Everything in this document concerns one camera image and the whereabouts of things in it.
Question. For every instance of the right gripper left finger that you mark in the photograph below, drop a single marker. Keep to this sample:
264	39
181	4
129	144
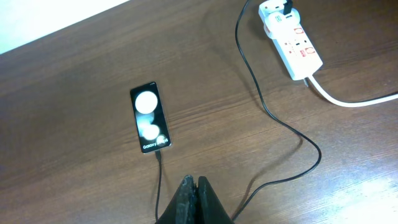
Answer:
182	207

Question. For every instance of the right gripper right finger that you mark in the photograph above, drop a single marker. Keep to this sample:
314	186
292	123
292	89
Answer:
209	209

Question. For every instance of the black Samsung Galaxy phone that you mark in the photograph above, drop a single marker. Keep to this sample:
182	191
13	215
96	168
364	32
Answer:
151	124

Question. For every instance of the white USB charger adapter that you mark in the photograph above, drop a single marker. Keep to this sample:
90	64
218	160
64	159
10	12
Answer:
278	25

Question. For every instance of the white power strip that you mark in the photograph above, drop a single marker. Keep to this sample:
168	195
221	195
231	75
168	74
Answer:
296	50

